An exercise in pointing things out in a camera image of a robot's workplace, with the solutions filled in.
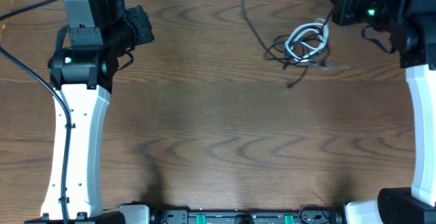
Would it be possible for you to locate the white usb cable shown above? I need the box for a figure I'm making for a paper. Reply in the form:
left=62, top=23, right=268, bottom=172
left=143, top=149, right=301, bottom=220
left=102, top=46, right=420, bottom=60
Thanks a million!
left=284, top=18, right=330, bottom=63

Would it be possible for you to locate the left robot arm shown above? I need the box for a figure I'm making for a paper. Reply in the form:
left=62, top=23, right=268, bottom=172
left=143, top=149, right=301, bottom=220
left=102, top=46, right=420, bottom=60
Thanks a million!
left=37, top=0, right=154, bottom=223

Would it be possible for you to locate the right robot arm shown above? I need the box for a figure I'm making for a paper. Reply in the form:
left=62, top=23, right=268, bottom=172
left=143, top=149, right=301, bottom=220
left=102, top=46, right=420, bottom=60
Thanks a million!
left=329, top=0, right=435, bottom=224

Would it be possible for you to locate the clear tape piece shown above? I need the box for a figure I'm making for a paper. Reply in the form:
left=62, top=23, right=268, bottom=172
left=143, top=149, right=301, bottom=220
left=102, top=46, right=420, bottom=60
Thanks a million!
left=322, top=63, right=350, bottom=71

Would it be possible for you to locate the wooden board at edge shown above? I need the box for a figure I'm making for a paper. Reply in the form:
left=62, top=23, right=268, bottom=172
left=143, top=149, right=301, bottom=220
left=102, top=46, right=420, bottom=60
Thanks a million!
left=0, top=0, right=16, bottom=43

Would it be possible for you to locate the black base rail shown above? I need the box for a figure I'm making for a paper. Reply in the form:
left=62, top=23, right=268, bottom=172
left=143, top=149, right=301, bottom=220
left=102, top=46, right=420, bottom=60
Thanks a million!
left=149, top=204, right=347, bottom=224

